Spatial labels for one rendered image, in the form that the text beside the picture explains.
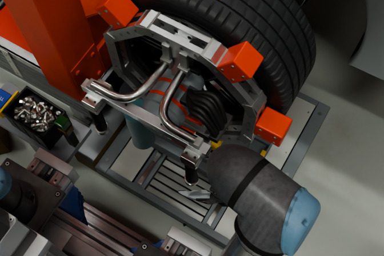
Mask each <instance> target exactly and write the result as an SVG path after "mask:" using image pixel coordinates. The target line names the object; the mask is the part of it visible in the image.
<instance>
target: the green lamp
mask: <svg viewBox="0 0 384 256"><path fill-rule="evenodd" d="M54 124H55V125H56V127H57V128H59V129H61V130H63V131H66V129H67V128H68V127H69V126H70V124H71V122H70V121H69V119H68V118H66V117H64V116H63V115H61V114H60V115H59V116H58V118H57V119H56V120H55V121H54Z"/></svg>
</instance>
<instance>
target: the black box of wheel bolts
mask: <svg viewBox="0 0 384 256"><path fill-rule="evenodd" d="M2 114H3V115H5V117H6V118H7V119H8V120H9V122H10V123H11V124H12V125H13V126H14V127H16V128H17V129H18V130H20V131H21V132H23V133H25V134H26V135H27V136H29V137H30V138H32V139H33V140H35V141H36V142H38V143H39V144H40V145H42V146H43V147H45V148H46V149H48V150H49V151H50V150H51V148H52V147H53V146H54V145H55V144H56V143H57V142H58V140H59V139H60V138H61V136H63V134H61V133H60V132H59V130H58V128H57V127H56V125H55V124H54V121H55V120H56V119H57V118H58V116H59V115H60V114H61V115H63V116H64V117H66V118H68V119H69V117H68V116H67V114H66V111H65V110H64V109H62V108H60V107H59V106H57V105H56V104H54V103H52V102H51V101H50V100H48V99H47V98H45V97H44V96H42V95H40V94H39V93H37V92H36V91H34V90H33V89H31V88H30V87H28V86H26V87H25V88H24V89H23V90H22V91H21V92H20V93H19V94H18V95H17V96H16V97H15V98H14V99H13V100H12V102H11V103H10V104H9V105H8V106H7V107H6V108H5V109H4V111H3V112H2ZM69 121H70V119H69ZM70 122H71V121H70ZM71 125H72V123H71Z"/></svg>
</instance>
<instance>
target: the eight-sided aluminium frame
mask: <svg viewBox="0 0 384 256"><path fill-rule="evenodd" d="M161 28H162V29H161ZM163 29H164V30H163ZM165 30H166V31H165ZM175 33H176V34H178V35H180V36H182V37H184V38H187V39H189V40H190V42H191V43H190V42H188V41H186V40H184V39H182V38H180V37H178V36H176V35H174V34H175ZM143 35H146V36H149V37H151V38H153V39H155V40H157V41H159V42H161V43H164V44H166V45H168V46H170V47H171V48H173V49H175V50H177V51H179V52H182V53H184V54H186V55H187V56H189V57H191V58H193V59H195V60H197V61H199V62H201V63H202V64H204V65H205V66H206V67H208V68H209V70H210V71H211V72H212V73H213V74H214V75H215V76H216V77H217V78H218V80H219V81H220V82H221V83H222V84H223V85H224V87H225V88H227V90H228V91H229V92H230V93H231V94H232V96H233V97H234V98H235V99H236V100H237V101H238V102H239V103H240V104H241V105H242V107H243V108H244V110H245V113H244V117H243V121H231V122H230V124H229V126H228V127H227V129H226V131H225V132H224V134H223V136H222V137H221V138H220V141H227V142H240V143H244V144H246V143H251V142H252V141H253V139H254V137H255V136H256V135H255V134H254V129H255V124H256V122H257V121H258V119H259V118H260V116H261V114H262V113H263V111H264V108H265V104H266V102H267V96H265V94H264V92H263V90H261V89H260V88H259V87H258V86H257V85H256V84H255V82H254V81H253V80H252V79H247V80H244V81H240V82H237V83H231V82H230V81H229V80H228V79H227V78H226V77H225V76H224V75H223V74H222V73H221V72H220V71H219V70H218V69H217V67H218V65H219V63H220V61H221V60H222V58H223V57H224V56H225V54H226V53H227V51H228V49H227V48H226V47H224V45H223V44H221V43H220V42H218V41H217V40H215V39H214V38H210V37H208V36H206V35H204V34H201V33H199V32H197V31H195V30H193V29H191V28H189V27H187V26H185V25H183V24H181V23H179V22H177V21H175V20H173V19H171V18H169V17H167V16H164V15H162V14H161V12H157V11H154V10H152V9H151V10H145V11H144V12H141V13H137V14H136V15H135V16H134V18H133V19H132V20H131V21H130V23H129V24H128V25H127V26H126V27H124V28H121V29H117V30H114V29H113V28H112V27H111V26H109V27H108V28H107V29H106V31H105V32H104V33H103V36H104V40H105V42H106V46H107V49H108V52H109V55H110V59H111V62H112V65H113V66H112V68H113V69H114V71H115V72H116V73H117V75H118V76H119V77H120V78H122V79H123V80H124V81H125V82H126V83H127V84H128V85H129V86H130V87H131V88H132V89H133V90H136V89H137V88H139V87H140V85H141V84H140V83H139V82H138V81H137V80H136V79H135V78H134V77H133V76H132V75H131V74H130V73H132V74H133V75H134V76H135V77H136V78H137V79H138V80H139V81H140V82H141V83H142V84H143V83H144V81H145V80H147V79H148V76H147V75H146V74H145V73H144V72H143V71H142V70H141V69H140V68H139V67H138V66H137V65H136V64H135V63H134V61H133V60H132V58H131V53H130V48H129V44H128V40H127V39H130V38H135V37H140V36H143ZM192 43H193V44H192ZM198 46H199V47H198ZM200 47H201V48H200ZM187 117H189V118H191V119H193V120H195V121H196V122H198V123H200V124H202V126H200V125H198V124H196V123H194V122H192V121H190V120H188V119H185V120H184V122H183V124H182V125H181V126H183V127H185V128H187V129H189V130H191V131H193V132H196V131H197V132H199V133H201V134H203V135H205V136H207V137H209V135H210V132H209V131H208V129H207V128H206V126H205V125H204V124H203V123H202V122H201V121H200V120H199V119H198V118H196V117H195V116H192V115H191V114H190V113H189V114H188V116H187Z"/></svg>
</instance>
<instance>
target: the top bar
mask: <svg viewBox="0 0 384 256"><path fill-rule="evenodd" d="M88 81H89V79H87V78H86V79H85V80H84V81H83V82H82V84H81V88H82V90H83V91H85V92H87V93H88V94H90V95H92V96H94V97H96V98H98V99H99V100H101V101H103V102H104V103H106V104H108V105H110V106H112V107H114V108H116V109H117V110H119V111H121V112H123V113H125V114H126V115H128V116H130V117H132V118H134V119H136V120H137V121H139V122H141V123H143V124H144V125H146V126H148V127H150V128H152V129H153V130H155V131H157V132H159V133H161V134H163V135H164V136H166V137H168V138H170V139H172V140H174V141H175V142H177V143H179V144H180V145H182V146H184V147H186V148H188V149H190V150H191V151H193V152H195V153H197V154H199V155H201V156H202V157H204V158H207V156H208V155H209V154H210V152H211V146H210V145H208V144H207V143H205V142H203V144H202V146H201V147H200V148H199V150H197V149H195V148H193V147H192V146H190V145H189V143H188V142H187V141H186V140H184V139H182V138H180V137H178V136H176V135H175V134H173V133H171V132H170V131H168V130H167V129H166V128H165V127H164V125H163V124H162V123H161V121H160V119H159V117H157V116H155V115H154V114H152V113H150V112H148V111H146V110H144V109H143V108H141V107H139V106H137V105H135V104H133V103H131V102H128V103H122V102H116V101H113V100H111V99H109V98H107V97H105V96H104V95H102V94H100V93H98V92H97V93H94V92H92V91H90V90H88V89H87V87H86V84H87V83H88Z"/></svg>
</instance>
